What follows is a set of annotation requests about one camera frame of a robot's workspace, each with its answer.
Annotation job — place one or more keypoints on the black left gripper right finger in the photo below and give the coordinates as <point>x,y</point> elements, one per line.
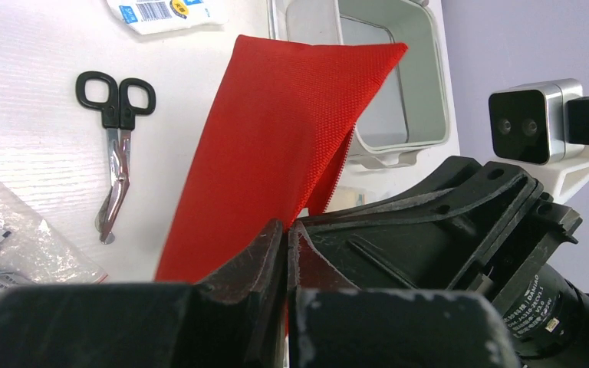
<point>333,323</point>

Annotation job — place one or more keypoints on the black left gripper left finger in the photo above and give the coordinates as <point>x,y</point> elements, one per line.
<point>232,318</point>

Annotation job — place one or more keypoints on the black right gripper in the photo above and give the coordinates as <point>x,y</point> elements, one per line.
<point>470,227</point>

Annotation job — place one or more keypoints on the red first aid pouch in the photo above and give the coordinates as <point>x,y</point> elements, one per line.
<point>274,143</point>

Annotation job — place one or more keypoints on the beige gauze packet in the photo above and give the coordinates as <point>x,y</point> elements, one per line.
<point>346,198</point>

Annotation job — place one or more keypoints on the grey open storage box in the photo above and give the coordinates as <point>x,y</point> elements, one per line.
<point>410,111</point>

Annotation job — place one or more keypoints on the clear bag of wipes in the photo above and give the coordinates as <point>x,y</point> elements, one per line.
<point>32,252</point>

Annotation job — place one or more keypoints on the white blue label packet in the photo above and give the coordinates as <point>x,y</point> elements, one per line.
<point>148,17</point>

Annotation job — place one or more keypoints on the black handled scissors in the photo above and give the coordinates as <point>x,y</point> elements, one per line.
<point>118,118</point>

